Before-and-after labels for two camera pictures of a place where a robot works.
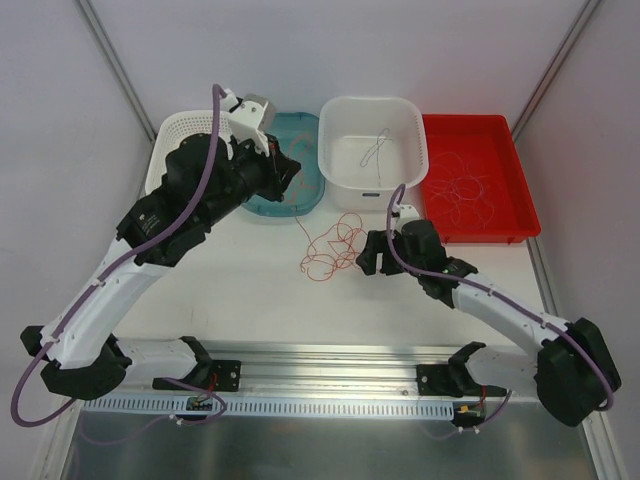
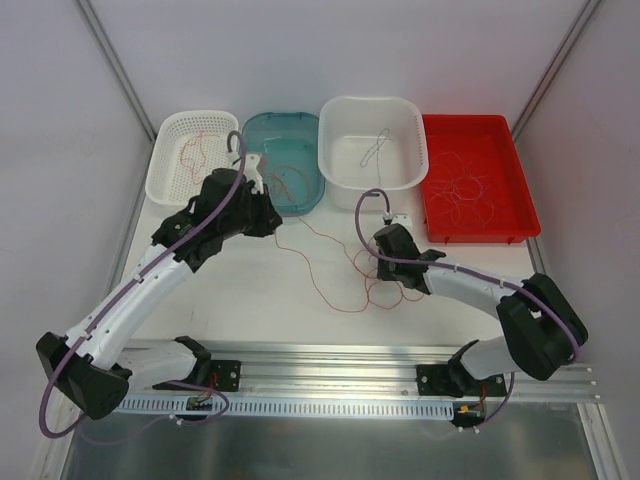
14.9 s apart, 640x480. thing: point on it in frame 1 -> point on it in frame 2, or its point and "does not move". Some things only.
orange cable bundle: (334, 248) -> (321, 293)
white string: (383, 137) does not move
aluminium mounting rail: (316, 370) does not move
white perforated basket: (174, 129) does not move
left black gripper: (272, 170) -> (264, 215)
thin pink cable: (459, 184) does not move
